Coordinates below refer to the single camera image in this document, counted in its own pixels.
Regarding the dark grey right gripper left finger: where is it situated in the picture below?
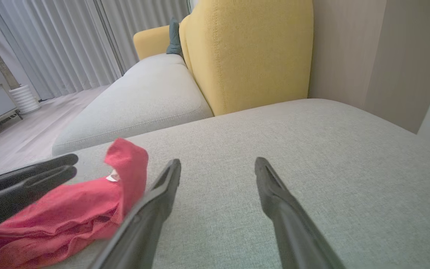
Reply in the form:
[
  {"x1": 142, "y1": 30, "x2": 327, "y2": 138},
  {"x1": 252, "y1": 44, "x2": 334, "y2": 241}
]
[{"x1": 88, "y1": 159, "x2": 182, "y2": 269}]

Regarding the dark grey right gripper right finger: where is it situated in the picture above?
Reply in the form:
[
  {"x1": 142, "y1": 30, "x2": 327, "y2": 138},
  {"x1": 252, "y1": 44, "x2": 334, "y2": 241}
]
[{"x1": 254, "y1": 157, "x2": 347, "y2": 269}]

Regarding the red basketball jersey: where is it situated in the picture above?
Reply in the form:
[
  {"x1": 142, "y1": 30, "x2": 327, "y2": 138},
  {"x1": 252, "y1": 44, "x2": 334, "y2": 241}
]
[{"x1": 0, "y1": 138, "x2": 149, "y2": 269}]

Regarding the large grey sofa chaise cushion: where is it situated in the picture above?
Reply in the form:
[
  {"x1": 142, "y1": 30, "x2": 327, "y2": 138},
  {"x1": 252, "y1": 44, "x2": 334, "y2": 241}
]
[{"x1": 43, "y1": 98, "x2": 430, "y2": 269}]

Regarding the white ribbed planter pot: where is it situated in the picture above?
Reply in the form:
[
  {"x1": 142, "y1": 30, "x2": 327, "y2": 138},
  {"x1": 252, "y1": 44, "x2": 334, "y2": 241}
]
[{"x1": 9, "y1": 84, "x2": 41, "y2": 115}]

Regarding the grey sofa seat cushion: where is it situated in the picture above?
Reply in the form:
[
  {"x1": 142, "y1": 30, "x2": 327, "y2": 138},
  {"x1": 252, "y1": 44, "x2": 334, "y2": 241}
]
[{"x1": 52, "y1": 53, "x2": 214, "y2": 157}]

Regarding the grey pleated curtain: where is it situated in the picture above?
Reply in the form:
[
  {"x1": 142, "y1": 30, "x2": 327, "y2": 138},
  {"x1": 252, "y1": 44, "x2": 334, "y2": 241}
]
[
  {"x1": 99, "y1": 0, "x2": 191, "y2": 72},
  {"x1": 0, "y1": 0, "x2": 123, "y2": 101}
]

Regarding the yellow sofa backrest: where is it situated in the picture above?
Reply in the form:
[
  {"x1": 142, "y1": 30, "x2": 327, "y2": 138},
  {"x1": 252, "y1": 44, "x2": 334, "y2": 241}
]
[{"x1": 179, "y1": 0, "x2": 314, "y2": 116}]

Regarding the yellow sofa armrest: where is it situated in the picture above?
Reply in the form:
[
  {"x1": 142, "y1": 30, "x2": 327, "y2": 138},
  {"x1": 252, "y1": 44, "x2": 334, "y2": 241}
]
[{"x1": 133, "y1": 25, "x2": 171, "y2": 61}]

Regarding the teal throw pillow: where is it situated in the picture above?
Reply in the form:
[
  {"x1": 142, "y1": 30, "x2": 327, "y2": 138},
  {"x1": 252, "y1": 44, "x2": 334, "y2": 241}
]
[{"x1": 166, "y1": 18, "x2": 184, "y2": 57}]

